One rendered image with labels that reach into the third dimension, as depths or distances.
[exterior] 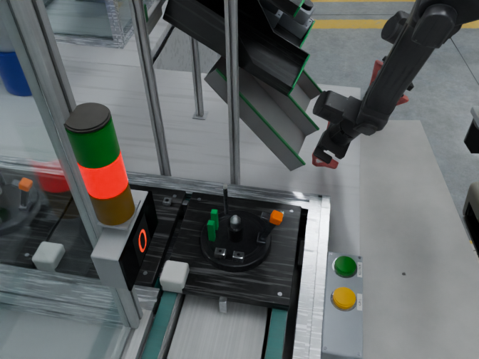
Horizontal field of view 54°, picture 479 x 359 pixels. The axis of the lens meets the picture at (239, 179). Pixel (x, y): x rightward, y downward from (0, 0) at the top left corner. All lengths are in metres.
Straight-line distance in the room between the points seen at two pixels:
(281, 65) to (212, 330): 0.53
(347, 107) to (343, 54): 2.42
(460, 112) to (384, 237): 2.05
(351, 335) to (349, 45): 2.88
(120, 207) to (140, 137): 0.78
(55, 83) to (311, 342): 0.58
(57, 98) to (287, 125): 0.69
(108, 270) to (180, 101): 0.92
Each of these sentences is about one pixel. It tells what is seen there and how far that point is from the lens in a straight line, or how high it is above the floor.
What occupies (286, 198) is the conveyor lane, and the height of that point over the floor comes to 0.96.
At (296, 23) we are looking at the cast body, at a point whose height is 1.23.
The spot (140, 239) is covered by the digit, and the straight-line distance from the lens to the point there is 0.66.
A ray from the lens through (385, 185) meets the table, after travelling 1.24.
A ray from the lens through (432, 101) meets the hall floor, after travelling 3.14.
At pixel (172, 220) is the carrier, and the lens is 0.98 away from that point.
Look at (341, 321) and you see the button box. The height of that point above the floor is 0.96.
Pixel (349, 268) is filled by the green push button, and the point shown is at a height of 0.97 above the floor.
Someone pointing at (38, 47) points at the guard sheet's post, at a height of 1.50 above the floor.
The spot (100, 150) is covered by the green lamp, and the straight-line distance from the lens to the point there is 0.53.
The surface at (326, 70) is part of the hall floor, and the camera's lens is 3.25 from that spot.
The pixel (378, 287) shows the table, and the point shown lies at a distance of 1.05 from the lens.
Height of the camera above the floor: 1.72
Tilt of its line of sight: 45 degrees down
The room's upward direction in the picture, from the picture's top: 1 degrees counter-clockwise
